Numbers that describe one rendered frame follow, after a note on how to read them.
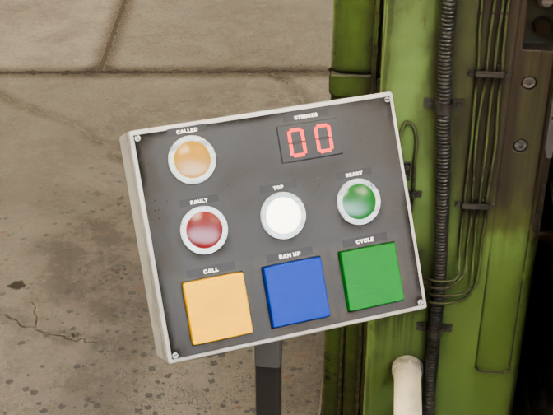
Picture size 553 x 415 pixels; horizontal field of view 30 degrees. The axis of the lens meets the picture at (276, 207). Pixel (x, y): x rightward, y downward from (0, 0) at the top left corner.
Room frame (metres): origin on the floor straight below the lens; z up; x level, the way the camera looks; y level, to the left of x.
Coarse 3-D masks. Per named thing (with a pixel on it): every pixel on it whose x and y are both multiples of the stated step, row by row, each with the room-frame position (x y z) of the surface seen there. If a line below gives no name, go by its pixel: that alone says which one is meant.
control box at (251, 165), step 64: (192, 128) 1.10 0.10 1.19; (256, 128) 1.12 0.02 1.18; (320, 128) 1.14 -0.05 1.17; (384, 128) 1.16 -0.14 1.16; (128, 192) 1.11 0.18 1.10; (192, 192) 1.06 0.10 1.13; (256, 192) 1.08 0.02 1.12; (320, 192) 1.10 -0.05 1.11; (384, 192) 1.12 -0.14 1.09; (192, 256) 1.02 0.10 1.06; (256, 256) 1.04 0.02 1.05; (320, 256) 1.06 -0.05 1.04; (256, 320) 1.00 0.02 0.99; (320, 320) 1.02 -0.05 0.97
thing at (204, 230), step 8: (200, 216) 1.05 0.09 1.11; (208, 216) 1.05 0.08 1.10; (192, 224) 1.04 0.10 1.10; (200, 224) 1.04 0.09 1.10; (208, 224) 1.04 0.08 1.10; (216, 224) 1.05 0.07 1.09; (192, 232) 1.03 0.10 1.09; (200, 232) 1.04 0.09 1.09; (208, 232) 1.04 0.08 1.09; (216, 232) 1.04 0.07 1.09; (192, 240) 1.03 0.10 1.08; (200, 240) 1.03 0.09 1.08; (208, 240) 1.03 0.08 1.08; (216, 240) 1.04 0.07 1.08
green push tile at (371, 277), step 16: (352, 256) 1.06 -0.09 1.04; (368, 256) 1.07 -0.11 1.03; (384, 256) 1.07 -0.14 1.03; (352, 272) 1.05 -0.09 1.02; (368, 272) 1.06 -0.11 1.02; (384, 272) 1.06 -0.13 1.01; (352, 288) 1.04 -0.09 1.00; (368, 288) 1.05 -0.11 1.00; (384, 288) 1.05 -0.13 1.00; (400, 288) 1.06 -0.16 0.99; (352, 304) 1.03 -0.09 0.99; (368, 304) 1.04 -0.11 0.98; (384, 304) 1.04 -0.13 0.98
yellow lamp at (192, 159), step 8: (184, 144) 1.09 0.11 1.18; (192, 144) 1.09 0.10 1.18; (200, 144) 1.09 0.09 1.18; (176, 152) 1.08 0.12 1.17; (184, 152) 1.08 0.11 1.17; (192, 152) 1.08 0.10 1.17; (200, 152) 1.09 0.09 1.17; (208, 152) 1.09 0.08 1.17; (176, 160) 1.08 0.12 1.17; (184, 160) 1.08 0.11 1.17; (192, 160) 1.08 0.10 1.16; (200, 160) 1.08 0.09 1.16; (208, 160) 1.08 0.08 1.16; (176, 168) 1.07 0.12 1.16; (184, 168) 1.07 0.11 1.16; (192, 168) 1.07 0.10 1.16; (200, 168) 1.08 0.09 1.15; (208, 168) 1.08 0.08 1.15; (192, 176) 1.07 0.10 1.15
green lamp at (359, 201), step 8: (360, 184) 1.12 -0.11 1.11; (352, 192) 1.11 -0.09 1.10; (360, 192) 1.11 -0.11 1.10; (368, 192) 1.11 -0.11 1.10; (344, 200) 1.10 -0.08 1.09; (352, 200) 1.10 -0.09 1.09; (360, 200) 1.11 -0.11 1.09; (368, 200) 1.11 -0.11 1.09; (344, 208) 1.10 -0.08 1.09; (352, 208) 1.10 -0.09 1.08; (360, 208) 1.10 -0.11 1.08; (368, 208) 1.10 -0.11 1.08; (352, 216) 1.09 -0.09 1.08; (360, 216) 1.10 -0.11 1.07; (368, 216) 1.10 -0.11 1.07
